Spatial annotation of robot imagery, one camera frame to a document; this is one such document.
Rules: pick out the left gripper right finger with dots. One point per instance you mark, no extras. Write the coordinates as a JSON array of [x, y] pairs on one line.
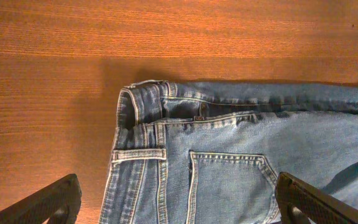
[[300, 202]]

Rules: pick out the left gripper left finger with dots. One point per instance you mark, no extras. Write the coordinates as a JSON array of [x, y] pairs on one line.
[[58, 202]]

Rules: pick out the blue denim jeans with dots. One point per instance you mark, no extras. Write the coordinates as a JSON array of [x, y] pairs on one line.
[[212, 152]]

